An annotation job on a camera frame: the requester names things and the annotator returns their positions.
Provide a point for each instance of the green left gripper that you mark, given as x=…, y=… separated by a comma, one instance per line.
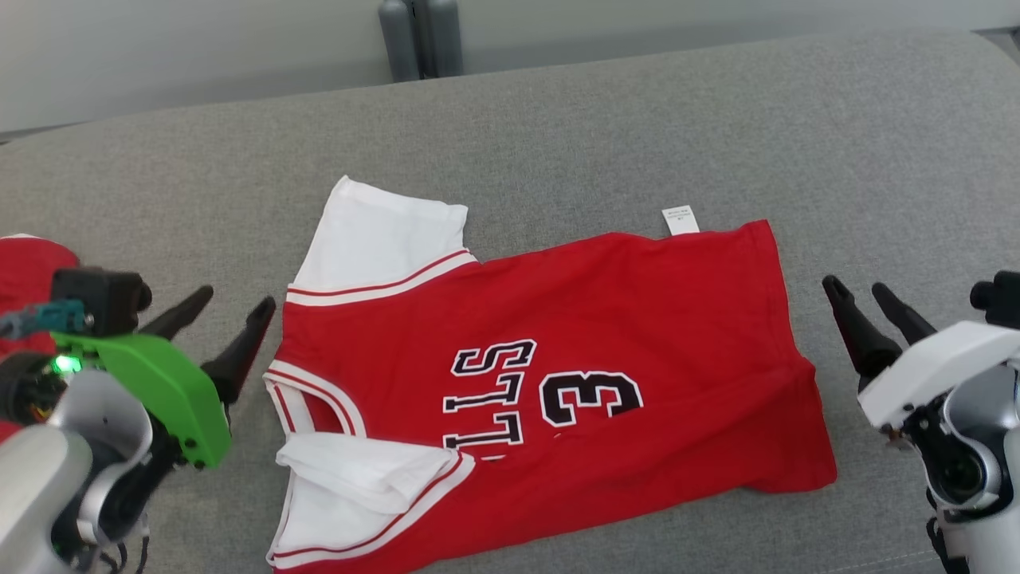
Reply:
x=171, y=391

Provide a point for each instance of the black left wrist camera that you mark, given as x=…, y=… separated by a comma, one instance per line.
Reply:
x=100, y=299

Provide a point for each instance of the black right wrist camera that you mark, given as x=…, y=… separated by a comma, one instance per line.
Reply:
x=1000, y=299

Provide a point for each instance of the red shorts white stripe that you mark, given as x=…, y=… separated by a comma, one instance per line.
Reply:
x=24, y=271

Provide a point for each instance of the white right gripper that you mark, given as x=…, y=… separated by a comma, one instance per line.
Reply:
x=932, y=367

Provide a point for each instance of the grey partition post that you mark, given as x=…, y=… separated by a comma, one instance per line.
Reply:
x=398, y=40
x=442, y=36

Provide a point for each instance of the teal left camera connector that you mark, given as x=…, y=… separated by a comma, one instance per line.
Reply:
x=56, y=316

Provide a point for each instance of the red basketball jersey white sleeves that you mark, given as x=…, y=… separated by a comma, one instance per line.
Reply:
x=637, y=319

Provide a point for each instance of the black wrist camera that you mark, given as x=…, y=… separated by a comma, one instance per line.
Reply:
x=1000, y=299
x=100, y=299

